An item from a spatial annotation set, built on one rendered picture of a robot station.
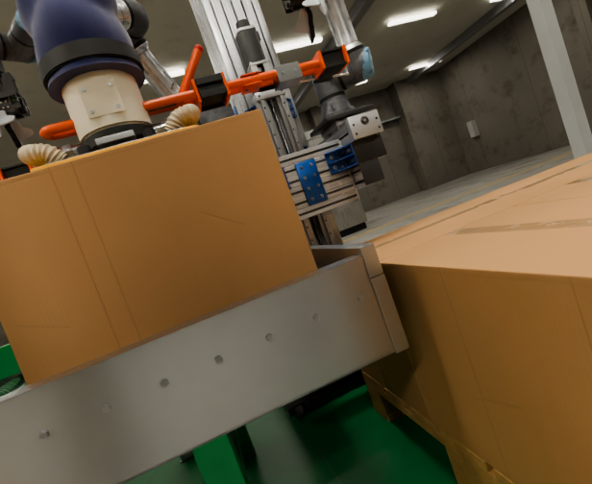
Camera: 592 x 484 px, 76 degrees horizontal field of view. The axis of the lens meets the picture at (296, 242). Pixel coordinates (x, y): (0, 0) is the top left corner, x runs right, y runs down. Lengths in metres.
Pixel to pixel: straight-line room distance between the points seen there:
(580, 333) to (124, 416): 0.63
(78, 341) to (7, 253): 0.21
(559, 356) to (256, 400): 0.45
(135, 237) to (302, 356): 0.40
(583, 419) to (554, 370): 0.06
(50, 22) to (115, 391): 0.77
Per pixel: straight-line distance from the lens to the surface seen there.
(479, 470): 0.95
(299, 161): 1.58
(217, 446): 0.72
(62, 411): 0.72
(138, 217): 0.82
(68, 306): 0.85
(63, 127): 1.06
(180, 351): 0.67
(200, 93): 1.03
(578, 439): 0.65
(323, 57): 1.17
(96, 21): 1.06
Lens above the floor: 0.70
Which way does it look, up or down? 4 degrees down
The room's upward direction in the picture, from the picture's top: 20 degrees counter-clockwise
